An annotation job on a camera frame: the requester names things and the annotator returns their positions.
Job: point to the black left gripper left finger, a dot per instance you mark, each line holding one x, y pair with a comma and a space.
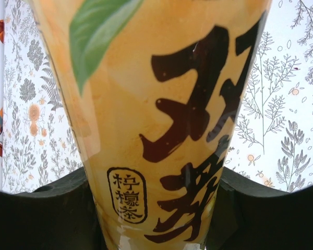
41, 221

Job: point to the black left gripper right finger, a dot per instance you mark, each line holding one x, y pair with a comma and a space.
271, 221

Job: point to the orange label tea bottle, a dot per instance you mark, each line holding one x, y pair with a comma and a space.
146, 117

